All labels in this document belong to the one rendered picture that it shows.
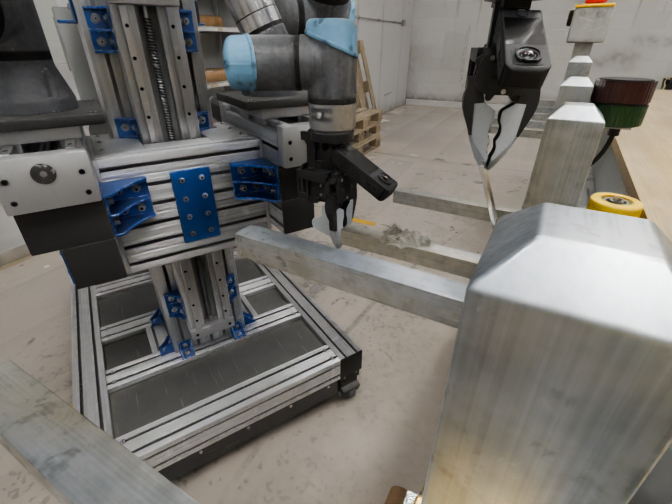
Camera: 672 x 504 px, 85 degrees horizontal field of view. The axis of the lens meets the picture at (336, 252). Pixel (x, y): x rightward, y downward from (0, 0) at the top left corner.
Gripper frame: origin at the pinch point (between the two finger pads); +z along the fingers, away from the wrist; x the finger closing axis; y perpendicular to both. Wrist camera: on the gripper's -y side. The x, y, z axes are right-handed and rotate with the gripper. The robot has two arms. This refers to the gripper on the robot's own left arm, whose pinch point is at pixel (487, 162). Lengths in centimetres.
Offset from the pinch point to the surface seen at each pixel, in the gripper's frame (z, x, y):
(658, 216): 10.7, -31.0, 10.9
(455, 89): 66, -90, 784
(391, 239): 13.5, 12.2, 1.0
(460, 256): 14.6, 1.4, -0.9
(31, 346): 100, 163, 43
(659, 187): 10.7, -39.4, 26.7
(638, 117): -6.9, -14.4, -3.9
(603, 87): -9.8, -10.4, -2.5
